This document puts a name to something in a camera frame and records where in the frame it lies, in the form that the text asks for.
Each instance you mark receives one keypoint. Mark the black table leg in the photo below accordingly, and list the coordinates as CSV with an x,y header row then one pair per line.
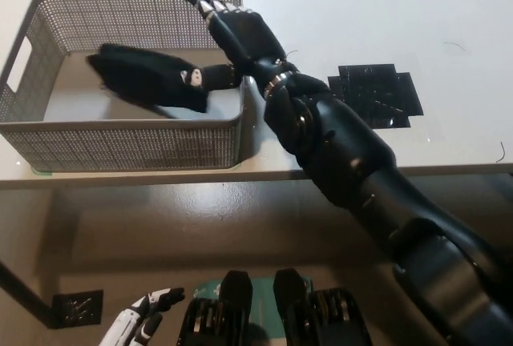
x,y
22,294

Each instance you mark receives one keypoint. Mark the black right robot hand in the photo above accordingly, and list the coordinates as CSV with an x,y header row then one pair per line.
x,y
248,37

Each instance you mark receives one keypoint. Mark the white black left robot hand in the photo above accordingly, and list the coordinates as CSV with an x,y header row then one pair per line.
x,y
132,320

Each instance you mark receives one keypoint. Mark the black fabric pencil case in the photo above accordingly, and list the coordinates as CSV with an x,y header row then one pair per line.
x,y
140,77

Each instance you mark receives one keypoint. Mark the grey perforated plastic basket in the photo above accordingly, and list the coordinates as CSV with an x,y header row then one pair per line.
x,y
120,143

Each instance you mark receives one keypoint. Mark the black tape patch on table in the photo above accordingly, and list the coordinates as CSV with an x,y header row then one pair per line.
x,y
376,93

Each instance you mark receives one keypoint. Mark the black teal robot body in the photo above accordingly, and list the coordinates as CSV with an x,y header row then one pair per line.
x,y
236,310

